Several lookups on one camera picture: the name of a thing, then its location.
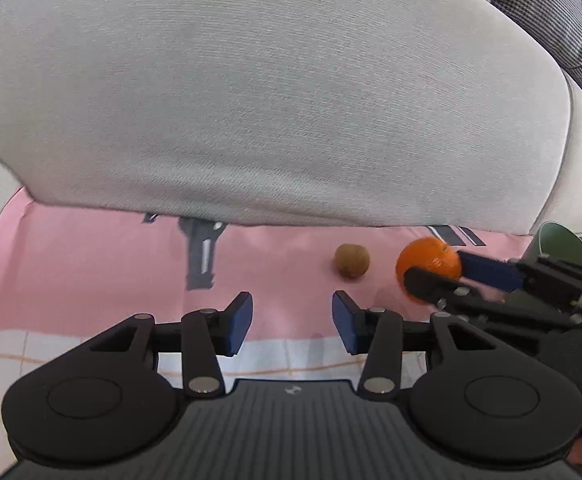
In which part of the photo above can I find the dark checked pillow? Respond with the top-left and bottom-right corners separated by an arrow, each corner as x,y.
491,0 -> 582,117

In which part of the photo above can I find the brown kiwi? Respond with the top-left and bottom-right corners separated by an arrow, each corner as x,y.
334,243 -> 371,279

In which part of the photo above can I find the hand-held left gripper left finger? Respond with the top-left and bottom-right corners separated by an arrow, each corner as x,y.
82,290 -> 255,396

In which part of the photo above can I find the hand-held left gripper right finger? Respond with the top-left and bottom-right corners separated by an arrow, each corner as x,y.
331,289 -> 502,395

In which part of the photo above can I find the grey sofa back cushion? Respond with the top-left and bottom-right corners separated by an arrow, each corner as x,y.
0,0 -> 572,235

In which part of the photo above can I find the green glass bowl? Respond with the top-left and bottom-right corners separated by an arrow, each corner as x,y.
525,220 -> 582,272

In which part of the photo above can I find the pink printed blanket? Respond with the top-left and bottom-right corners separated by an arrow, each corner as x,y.
0,187 -> 546,480

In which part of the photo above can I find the orange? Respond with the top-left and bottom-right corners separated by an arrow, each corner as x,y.
395,237 -> 463,305

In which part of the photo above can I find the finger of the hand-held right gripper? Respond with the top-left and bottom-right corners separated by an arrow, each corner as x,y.
404,267 -> 582,334
458,251 -> 582,307

